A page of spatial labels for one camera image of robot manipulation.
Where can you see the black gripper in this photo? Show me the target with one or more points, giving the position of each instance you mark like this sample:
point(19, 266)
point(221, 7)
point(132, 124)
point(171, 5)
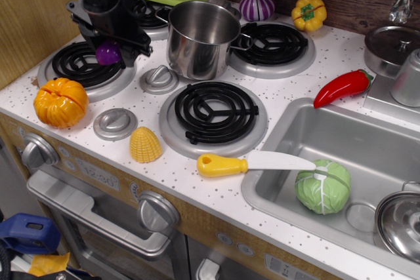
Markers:
point(99, 20)

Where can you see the purple toy eggplant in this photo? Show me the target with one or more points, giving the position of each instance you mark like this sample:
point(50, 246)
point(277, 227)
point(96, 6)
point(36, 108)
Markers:
point(108, 53)

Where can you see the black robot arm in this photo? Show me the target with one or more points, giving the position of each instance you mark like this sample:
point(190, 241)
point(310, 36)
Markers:
point(114, 21)

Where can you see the stainless steel pot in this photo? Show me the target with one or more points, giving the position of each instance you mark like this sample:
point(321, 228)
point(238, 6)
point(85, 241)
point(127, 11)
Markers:
point(200, 36)

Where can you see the steel pot with lid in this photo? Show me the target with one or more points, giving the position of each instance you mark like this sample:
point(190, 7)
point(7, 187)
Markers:
point(386, 48)

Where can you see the steel pan in sink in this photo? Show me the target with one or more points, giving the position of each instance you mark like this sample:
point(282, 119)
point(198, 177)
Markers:
point(397, 222)

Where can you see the front left black burner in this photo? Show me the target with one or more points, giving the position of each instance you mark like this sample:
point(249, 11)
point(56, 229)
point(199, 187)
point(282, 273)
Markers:
point(77, 62)

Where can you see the black burner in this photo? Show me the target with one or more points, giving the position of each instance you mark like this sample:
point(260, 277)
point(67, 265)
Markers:
point(271, 50)
point(154, 18)
point(213, 117)
point(77, 62)

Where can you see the back left black burner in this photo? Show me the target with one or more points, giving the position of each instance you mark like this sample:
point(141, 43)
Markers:
point(154, 18)

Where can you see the upper silver stove knob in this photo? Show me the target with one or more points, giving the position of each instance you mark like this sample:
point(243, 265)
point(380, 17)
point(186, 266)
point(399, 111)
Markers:
point(160, 80)

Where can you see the silver stove knob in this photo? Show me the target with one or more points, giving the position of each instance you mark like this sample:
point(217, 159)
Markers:
point(160, 80)
point(115, 124)

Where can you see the orange toy pumpkin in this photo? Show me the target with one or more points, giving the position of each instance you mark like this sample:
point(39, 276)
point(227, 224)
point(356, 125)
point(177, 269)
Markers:
point(61, 103)

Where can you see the lower silver stove knob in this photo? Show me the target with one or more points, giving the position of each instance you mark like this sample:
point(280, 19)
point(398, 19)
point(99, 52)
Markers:
point(115, 124)

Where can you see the yellow toy corn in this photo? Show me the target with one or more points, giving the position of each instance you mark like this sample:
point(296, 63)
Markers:
point(144, 145)

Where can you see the front right black burner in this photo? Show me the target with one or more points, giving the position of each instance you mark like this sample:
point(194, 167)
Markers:
point(213, 117)

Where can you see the left oven dial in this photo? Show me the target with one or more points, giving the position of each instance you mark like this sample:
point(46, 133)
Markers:
point(38, 152)

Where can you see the oven dial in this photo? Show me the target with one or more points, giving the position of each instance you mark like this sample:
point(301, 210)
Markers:
point(38, 152)
point(155, 213)

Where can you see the purple striped toy onion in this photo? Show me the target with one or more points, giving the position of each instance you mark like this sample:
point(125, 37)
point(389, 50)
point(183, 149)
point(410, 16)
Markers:
point(257, 10)

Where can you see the back right black burner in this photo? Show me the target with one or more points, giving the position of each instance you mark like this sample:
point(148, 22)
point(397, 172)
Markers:
point(271, 50)

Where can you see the right oven dial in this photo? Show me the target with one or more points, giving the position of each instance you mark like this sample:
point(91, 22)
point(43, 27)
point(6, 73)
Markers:
point(155, 213)

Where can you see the yellow toy bell pepper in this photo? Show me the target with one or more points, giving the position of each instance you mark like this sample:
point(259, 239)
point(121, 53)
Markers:
point(309, 15)

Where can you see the blue clamp tool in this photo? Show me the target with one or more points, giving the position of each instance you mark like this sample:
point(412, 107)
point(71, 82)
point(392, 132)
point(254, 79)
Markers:
point(30, 234)

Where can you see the red toy chili pepper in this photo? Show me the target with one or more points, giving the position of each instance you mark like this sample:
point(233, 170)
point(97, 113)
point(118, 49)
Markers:
point(347, 84)

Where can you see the green toy cabbage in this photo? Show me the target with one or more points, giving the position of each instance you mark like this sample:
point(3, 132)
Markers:
point(325, 190)

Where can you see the silver sink basin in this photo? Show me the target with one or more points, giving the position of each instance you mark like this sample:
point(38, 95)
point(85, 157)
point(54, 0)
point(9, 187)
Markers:
point(382, 158)

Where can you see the silver kettle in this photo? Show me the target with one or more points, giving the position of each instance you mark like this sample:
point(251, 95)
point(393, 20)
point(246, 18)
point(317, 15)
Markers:
point(405, 89)

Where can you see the yellow handled toy knife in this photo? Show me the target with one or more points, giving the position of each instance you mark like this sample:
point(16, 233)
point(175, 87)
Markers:
point(211, 165)

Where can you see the silver oven door handle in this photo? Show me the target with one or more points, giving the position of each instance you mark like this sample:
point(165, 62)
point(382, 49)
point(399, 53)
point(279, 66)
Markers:
point(78, 206)

